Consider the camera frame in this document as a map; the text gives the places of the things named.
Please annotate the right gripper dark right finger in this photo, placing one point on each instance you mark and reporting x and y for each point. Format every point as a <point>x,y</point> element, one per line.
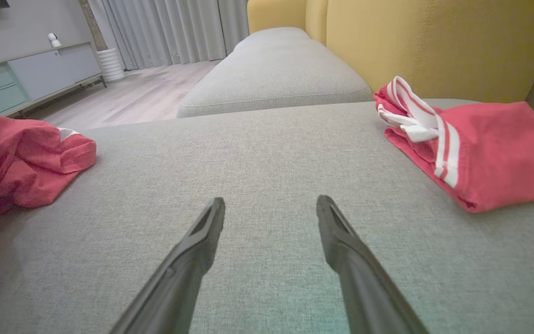
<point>364,287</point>

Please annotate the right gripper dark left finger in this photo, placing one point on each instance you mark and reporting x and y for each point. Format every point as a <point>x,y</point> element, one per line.
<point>174,287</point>

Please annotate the red basketball jersey white trim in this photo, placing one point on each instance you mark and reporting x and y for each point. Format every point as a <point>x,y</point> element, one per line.
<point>503,148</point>

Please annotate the red shorts white hem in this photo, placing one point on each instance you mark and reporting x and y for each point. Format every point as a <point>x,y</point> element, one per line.
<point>16,157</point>

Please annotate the wide grey sofa seat cushion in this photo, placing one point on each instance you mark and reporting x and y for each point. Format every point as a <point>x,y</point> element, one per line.
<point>267,153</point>

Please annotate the white ribbed cylinder appliance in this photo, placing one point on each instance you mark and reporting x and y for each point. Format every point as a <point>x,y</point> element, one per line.
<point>111,65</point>

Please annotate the narrow grey sofa seat cushion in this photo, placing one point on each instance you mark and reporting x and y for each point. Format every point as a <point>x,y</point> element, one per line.
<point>271,69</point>

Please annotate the pale grey tv cabinet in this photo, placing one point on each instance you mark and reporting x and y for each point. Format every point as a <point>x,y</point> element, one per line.
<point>54,69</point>

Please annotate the grey pleated curtain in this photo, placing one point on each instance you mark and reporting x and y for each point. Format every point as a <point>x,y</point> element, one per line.
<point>165,30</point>

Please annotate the wide yellow sofa backrest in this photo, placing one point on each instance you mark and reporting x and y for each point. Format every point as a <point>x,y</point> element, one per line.
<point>457,46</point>

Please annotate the narrow yellow sofa backrest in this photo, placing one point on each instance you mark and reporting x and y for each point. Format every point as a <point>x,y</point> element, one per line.
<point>276,14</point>

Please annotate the small white camera device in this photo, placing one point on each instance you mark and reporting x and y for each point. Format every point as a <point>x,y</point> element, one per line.
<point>54,41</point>

